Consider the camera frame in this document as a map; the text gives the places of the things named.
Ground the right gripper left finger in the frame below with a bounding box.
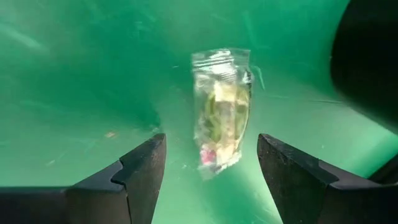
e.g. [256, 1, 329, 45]
[0, 133, 167, 224]

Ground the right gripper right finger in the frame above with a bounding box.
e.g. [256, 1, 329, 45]
[257, 133, 398, 224]

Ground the clear candy wrapper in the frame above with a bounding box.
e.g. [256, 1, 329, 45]
[190, 47, 255, 181]

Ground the green table mat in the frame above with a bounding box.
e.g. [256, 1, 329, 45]
[0, 0, 398, 224]

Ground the black plastic bucket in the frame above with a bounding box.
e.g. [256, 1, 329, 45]
[330, 0, 398, 133]

